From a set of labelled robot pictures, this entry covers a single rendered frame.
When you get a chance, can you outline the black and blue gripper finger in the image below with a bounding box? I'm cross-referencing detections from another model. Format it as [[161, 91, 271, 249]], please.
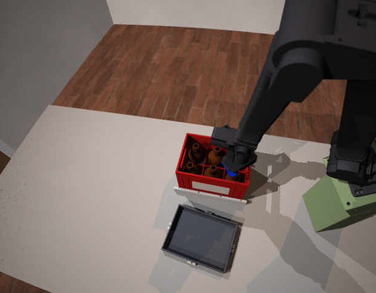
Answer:
[[226, 169, 238, 177]]

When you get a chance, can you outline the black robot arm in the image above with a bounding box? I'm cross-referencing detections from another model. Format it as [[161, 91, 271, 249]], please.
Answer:
[[210, 0, 376, 197]]

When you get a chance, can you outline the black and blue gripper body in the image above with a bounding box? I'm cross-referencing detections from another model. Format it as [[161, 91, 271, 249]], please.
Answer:
[[222, 148, 258, 173]]

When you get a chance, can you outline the red crate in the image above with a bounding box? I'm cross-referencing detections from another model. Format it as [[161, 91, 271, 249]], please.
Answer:
[[175, 133, 251, 200]]

